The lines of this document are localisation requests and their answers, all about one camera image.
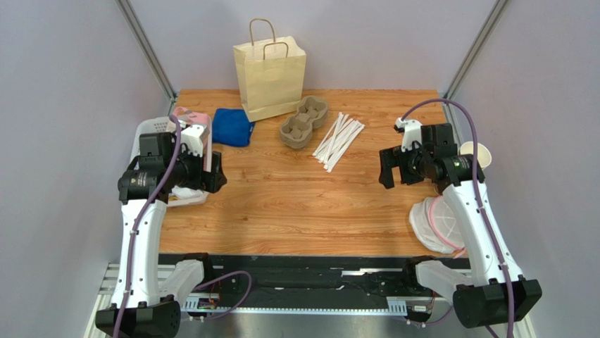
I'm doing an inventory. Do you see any brown paper bag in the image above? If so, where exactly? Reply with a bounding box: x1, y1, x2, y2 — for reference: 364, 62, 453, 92
233, 26, 306, 122

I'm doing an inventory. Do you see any bundle of white wrapped straws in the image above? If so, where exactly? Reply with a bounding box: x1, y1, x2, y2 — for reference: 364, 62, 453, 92
312, 112, 365, 173

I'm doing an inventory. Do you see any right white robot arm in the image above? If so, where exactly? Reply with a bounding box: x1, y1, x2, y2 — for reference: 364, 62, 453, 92
379, 119, 542, 328

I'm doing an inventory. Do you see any stack of paper cups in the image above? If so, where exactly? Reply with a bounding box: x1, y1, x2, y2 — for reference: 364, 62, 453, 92
458, 141, 492, 170

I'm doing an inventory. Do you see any blue folded cloth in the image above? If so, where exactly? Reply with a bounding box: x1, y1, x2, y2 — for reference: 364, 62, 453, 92
212, 108, 255, 147

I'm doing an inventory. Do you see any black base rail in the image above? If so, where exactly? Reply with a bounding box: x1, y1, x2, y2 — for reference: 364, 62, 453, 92
182, 255, 450, 320

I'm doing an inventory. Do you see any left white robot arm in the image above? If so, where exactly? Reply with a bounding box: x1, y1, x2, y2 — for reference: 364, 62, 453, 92
95, 128, 227, 337

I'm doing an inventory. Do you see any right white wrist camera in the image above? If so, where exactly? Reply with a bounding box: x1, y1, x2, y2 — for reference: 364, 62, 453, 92
394, 118, 423, 152

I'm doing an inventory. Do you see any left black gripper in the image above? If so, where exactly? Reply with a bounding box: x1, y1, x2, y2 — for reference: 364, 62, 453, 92
165, 142, 227, 193

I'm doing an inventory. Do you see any white plastic basket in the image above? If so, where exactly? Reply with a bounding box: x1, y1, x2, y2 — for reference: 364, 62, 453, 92
130, 116, 209, 208

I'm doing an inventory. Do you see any white crumpled cloth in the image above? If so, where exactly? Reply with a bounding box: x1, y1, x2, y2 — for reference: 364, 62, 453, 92
172, 187, 206, 203

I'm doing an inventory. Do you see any pink cloth bag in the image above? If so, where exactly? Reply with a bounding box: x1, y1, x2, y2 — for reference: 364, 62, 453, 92
173, 106, 212, 127

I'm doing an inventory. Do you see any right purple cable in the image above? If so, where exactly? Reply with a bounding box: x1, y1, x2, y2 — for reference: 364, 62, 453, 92
399, 98, 515, 338

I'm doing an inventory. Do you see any grey pulp cup carrier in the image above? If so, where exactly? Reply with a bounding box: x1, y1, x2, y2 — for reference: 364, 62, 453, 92
280, 96, 329, 149

